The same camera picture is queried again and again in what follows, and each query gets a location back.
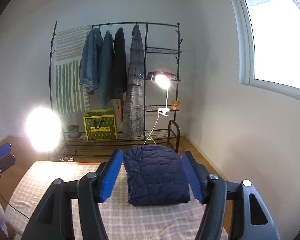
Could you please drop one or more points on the green striped wall hanging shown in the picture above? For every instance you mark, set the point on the green striped wall hanging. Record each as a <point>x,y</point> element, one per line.
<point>67,85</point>

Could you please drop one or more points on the green plant pot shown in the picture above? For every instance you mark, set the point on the green plant pot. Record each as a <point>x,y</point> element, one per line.
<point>73,131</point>

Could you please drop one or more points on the small speckled cloth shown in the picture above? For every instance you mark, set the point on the small speckled cloth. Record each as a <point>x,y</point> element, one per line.
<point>66,159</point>

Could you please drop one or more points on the blue denim jacket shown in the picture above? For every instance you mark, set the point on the blue denim jacket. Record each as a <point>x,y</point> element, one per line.
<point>91,57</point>

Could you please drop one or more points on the black metal clothes rack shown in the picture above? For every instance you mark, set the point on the black metal clothes rack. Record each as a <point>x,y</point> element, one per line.
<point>146,37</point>

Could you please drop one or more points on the bright round studio light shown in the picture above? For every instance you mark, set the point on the bright round studio light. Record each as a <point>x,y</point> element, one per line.
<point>43,130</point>

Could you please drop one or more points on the black tube frame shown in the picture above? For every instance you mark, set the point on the black tube frame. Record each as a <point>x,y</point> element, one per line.
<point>168,135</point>

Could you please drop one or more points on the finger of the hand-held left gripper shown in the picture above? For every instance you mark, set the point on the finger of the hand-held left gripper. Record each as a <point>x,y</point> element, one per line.
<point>3,163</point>
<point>1,151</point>

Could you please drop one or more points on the navy puffer jacket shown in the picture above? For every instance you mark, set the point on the navy puffer jacket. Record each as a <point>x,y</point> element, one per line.
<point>155,177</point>

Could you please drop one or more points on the pink plaid blanket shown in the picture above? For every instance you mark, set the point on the pink plaid blanket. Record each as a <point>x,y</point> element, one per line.
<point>150,220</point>

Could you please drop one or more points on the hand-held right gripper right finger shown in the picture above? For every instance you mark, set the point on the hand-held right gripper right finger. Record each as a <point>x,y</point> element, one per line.
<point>193,177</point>

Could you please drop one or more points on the grey plaid coat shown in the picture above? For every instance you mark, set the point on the grey plaid coat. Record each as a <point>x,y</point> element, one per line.
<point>135,105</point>

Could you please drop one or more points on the white clip lamp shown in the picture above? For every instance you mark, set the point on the white clip lamp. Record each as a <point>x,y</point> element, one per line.
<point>162,81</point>

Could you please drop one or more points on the small brown teddy bear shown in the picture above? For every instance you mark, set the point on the small brown teddy bear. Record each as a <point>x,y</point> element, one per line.
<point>175,105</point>

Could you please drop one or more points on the yellow green patterned bag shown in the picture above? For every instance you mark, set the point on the yellow green patterned bag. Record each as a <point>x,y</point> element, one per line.
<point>100,130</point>

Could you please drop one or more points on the teal denim jacket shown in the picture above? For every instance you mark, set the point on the teal denim jacket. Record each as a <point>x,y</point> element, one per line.
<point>106,75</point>

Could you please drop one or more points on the black coat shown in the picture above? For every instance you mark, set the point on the black coat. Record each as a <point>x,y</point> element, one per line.
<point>120,67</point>

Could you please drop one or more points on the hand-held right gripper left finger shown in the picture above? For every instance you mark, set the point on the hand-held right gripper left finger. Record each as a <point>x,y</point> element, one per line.
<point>112,177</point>

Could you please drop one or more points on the white framed window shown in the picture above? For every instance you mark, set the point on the white framed window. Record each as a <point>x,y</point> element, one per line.
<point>277,42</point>

